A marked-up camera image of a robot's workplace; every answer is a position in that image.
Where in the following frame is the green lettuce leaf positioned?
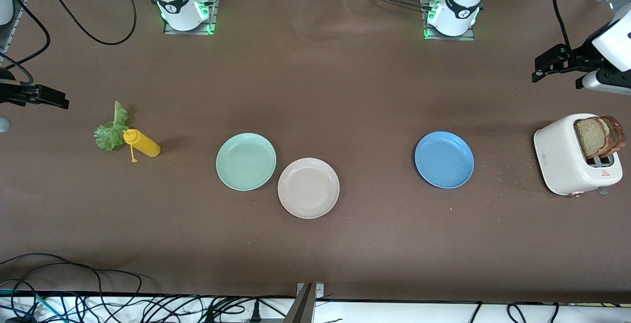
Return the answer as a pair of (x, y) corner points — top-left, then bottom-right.
(94, 101), (130, 151)

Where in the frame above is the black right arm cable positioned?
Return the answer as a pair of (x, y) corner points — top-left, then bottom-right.
(0, 0), (138, 87)

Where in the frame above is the beige plate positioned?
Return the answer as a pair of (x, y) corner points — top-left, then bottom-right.
(278, 158), (340, 219)

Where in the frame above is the light green plate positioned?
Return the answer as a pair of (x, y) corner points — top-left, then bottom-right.
(216, 133), (277, 191)

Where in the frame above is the metal camera mount bar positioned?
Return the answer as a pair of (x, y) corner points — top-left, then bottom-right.
(288, 283), (326, 323)

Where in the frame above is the brown bread slice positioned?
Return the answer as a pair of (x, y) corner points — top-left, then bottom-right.
(605, 115), (627, 156)
(574, 116), (616, 160)

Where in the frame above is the white toaster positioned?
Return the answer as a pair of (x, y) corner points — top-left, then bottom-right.
(533, 113), (623, 196)

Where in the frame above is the blue plate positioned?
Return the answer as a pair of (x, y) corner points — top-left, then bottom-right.
(415, 131), (475, 189)

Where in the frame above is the black looped cable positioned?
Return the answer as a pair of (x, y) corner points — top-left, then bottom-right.
(0, 253), (143, 296)

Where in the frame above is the yellow squeeze bottle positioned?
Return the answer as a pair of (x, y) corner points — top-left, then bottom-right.
(123, 129), (161, 163)

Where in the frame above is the teal cable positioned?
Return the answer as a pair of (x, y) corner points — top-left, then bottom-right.
(0, 288), (67, 323)

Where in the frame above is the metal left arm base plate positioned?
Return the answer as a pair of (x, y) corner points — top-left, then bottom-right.
(421, 0), (476, 41)

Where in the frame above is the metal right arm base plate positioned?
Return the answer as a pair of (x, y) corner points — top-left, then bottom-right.
(163, 0), (217, 35)

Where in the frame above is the black tangled cable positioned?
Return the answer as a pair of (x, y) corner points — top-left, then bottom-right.
(140, 294), (257, 323)

